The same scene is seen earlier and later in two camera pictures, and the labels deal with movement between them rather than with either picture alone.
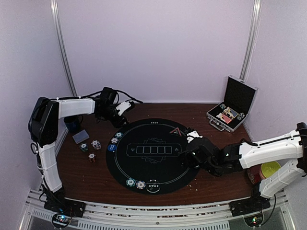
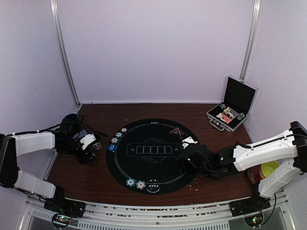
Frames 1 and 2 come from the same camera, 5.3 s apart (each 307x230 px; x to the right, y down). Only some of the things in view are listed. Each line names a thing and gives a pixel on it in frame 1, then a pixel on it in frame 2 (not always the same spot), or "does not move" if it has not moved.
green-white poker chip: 130,182 does not move
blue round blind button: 112,147 does not move
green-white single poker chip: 119,134 does not move
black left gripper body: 107,115 → 69,148
